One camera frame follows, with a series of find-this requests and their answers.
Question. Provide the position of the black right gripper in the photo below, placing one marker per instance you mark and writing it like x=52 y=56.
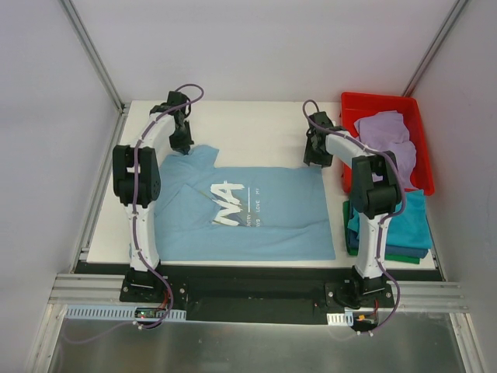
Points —
x=313 y=151

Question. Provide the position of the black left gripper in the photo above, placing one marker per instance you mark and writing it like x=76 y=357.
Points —
x=181 y=137

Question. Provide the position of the light blue printed t-shirt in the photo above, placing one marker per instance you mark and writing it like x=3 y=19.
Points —
x=209 y=213

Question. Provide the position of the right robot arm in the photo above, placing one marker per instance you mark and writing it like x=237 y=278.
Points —
x=376 y=194

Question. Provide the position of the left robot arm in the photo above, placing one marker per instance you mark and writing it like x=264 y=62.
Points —
x=137 y=184

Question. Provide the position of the red plastic bin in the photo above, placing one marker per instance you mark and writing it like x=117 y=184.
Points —
x=358 y=105

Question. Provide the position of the lavender t-shirt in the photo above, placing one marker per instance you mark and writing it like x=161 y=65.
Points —
x=386 y=131

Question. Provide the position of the green folded t-shirt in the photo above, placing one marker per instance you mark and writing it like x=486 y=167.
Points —
x=347 y=217

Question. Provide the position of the teal folded t-shirt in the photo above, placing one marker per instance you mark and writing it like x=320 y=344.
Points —
x=409 y=229

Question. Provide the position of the dark blue folded t-shirt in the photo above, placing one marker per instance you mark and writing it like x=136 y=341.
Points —
x=352 y=247

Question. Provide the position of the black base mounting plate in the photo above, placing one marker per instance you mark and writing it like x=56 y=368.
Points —
x=276 y=295

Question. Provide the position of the left aluminium frame post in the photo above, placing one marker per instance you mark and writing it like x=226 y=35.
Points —
x=91 y=52

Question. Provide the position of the aluminium frame post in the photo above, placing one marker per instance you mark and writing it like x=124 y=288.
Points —
x=457 y=10
x=91 y=52

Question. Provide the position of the right white cable duct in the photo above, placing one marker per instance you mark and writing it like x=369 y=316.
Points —
x=349 y=318

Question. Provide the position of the white cable duct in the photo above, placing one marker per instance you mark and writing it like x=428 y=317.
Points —
x=122 y=313
x=349 y=318

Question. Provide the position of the left white cable duct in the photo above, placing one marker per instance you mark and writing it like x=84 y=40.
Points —
x=122 y=313

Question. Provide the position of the right aluminium frame post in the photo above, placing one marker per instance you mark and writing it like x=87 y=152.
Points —
x=457 y=10

